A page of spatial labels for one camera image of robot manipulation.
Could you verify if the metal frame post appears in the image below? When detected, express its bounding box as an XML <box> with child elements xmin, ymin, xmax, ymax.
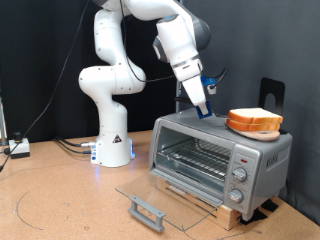
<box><xmin>0</xmin><ymin>96</ymin><xmax>7</xmax><ymax>147</ymax></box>

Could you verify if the black backdrop curtain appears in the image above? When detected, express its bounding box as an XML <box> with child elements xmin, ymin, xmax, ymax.
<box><xmin>0</xmin><ymin>0</ymin><xmax>183</xmax><ymax>145</ymax></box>

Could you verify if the black camera cable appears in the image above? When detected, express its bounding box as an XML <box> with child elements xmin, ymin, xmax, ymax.
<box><xmin>119</xmin><ymin>0</ymin><xmax>229</xmax><ymax>84</ymax></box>

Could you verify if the black tape patch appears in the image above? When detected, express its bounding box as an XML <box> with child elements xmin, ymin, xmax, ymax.
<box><xmin>261</xmin><ymin>198</ymin><xmax>280</xmax><ymax>213</ymax></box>
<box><xmin>239</xmin><ymin>207</ymin><xmax>268</xmax><ymax>226</ymax></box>

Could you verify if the black base cable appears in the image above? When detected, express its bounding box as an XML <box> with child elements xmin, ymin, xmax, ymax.
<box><xmin>54</xmin><ymin>136</ymin><xmax>98</xmax><ymax>149</ymax></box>
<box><xmin>56</xmin><ymin>141</ymin><xmax>95</xmax><ymax>156</ymax></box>

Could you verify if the black metal bookend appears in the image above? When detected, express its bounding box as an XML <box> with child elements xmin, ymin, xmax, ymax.
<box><xmin>258</xmin><ymin>77</ymin><xmax>288</xmax><ymax>135</ymax></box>

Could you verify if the metal spatula with blue grip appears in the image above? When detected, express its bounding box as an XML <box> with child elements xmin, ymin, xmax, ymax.
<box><xmin>174</xmin><ymin>96</ymin><xmax>232</xmax><ymax>120</ymax></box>

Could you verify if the metal wire oven rack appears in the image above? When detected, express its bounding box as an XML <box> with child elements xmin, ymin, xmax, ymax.
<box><xmin>156</xmin><ymin>138</ymin><xmax>233</xmax><ymax>183</ymax></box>

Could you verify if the silver toaster oven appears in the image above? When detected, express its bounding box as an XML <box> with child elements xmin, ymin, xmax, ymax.
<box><xmin>148</xmin><ymin>109</ymin><xmax>294</xmax><ymax>222</ymax></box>

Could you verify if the vertical metal pole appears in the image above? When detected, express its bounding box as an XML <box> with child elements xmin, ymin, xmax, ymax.
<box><xmin>175</xmin><ymin>0</ymin><xmax>186</xmax><ymax>114</ymax></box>

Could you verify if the grey backdrop curtain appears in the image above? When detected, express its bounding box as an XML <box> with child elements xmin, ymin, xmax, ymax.
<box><xmin>181</xmin><ymin>0</ymin><xmax>320</xmax><ymax>225</ymax></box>

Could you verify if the wooden slatted crate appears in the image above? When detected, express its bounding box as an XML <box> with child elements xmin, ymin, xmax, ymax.
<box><xmin>155</xmin><ymin>176</ymin><xmax>243</xmax><ymax>232</ymax></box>

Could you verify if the glass oven door with handle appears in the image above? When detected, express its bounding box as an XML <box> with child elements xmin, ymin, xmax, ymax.
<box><xmin>114</xmin><ymin>166</ymin><xmax>225</xmax><ymax>233</ymax></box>

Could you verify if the black hanging cable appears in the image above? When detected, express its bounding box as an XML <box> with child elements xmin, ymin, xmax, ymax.
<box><xmin>0</xmin><ymin>0</ymin><xmax>91</xmax><ymax>173</ymax></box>

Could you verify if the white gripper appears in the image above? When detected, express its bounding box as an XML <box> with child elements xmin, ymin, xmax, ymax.
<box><xmin>172</xmin><ymin>60</ymin><xmax>210</xmax><ymax>116</ymax></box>

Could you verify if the grey emergency stop box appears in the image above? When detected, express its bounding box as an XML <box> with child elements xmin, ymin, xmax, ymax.
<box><xmin>8</xmin><ymin>131</ymin><xmax>32</xmax><ymax>160</ymax></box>

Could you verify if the silver oven knob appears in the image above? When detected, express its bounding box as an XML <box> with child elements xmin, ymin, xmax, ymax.
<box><xmin>232</xmin><ymin>167</ymin><xmax>248</xmax><ymax>183</ymax></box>
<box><xmin>227</xmin><ymin>188</ymin><xmax>244</xmax><ymax>204</ymax></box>

